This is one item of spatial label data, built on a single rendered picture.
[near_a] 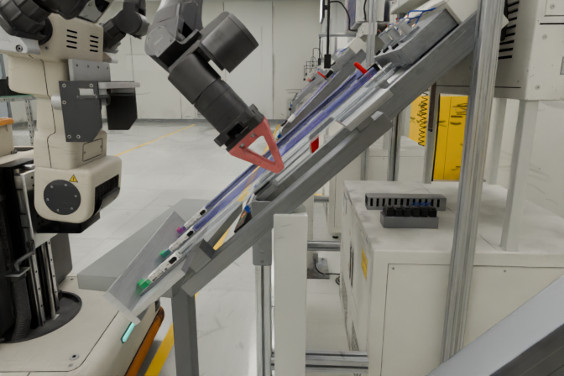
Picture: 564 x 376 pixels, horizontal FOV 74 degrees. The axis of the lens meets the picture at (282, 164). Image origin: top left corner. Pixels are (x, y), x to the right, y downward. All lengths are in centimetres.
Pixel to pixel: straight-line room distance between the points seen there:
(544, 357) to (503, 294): 99
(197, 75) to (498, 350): 44
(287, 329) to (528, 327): 60
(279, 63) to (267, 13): 121
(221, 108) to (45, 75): 77
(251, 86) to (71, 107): 878
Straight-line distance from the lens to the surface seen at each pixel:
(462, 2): 101
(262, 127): 52
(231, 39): 53
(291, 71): 972
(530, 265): 117
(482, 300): 117
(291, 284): 72
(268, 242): 95
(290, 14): 985
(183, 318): 132
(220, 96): 52
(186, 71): 53
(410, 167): 252
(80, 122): 113
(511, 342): 20
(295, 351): 80
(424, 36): 100
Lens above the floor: 104
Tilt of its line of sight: 12 degrees down
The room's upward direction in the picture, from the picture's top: straight up
